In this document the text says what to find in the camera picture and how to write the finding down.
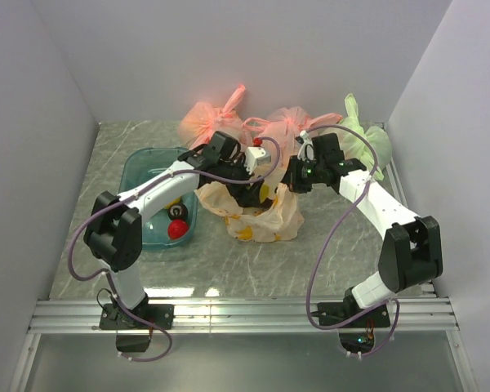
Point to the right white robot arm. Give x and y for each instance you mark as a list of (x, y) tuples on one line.
[(411, 251)]

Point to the green tied bag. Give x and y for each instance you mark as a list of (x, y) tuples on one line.
[(353, 147)]

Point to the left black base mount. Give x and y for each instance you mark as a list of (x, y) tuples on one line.
[(134, 328)]

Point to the middle pink tied bag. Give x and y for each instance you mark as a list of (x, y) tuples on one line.
[(285, 125)]

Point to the yellow fake lemon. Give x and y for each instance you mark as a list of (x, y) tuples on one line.
[(175, 201)]

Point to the pink tied bag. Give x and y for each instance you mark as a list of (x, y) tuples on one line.
[(204, 119), (285, 125)]

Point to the teal plastic tray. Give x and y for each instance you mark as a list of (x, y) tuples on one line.
[(139, 170)]

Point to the red fake apple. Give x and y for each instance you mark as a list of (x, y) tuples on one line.
[(177, 229)]

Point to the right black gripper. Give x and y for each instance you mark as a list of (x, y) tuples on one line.
[(291, 178)]

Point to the aluminium rail frame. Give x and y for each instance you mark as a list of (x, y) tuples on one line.
[(263, 343)]

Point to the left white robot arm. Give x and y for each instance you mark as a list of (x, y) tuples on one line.
[(114, 233)]

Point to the orange printed plastic bag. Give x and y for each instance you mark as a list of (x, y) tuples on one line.
[(279, 222)]

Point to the left pink tied bag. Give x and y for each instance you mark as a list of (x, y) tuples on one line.
[(204, 119)]

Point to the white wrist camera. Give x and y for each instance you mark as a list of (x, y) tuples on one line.
[(255, 157), (306, 150)]

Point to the dark purple fake mangosteen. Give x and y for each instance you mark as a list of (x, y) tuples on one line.
[(178, 211)]

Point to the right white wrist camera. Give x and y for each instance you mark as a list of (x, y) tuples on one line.
[(306, 150)]

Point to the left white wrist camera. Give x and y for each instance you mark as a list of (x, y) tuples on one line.
[(255, 157)]

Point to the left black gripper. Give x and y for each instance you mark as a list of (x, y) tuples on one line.
[(247, 195)]

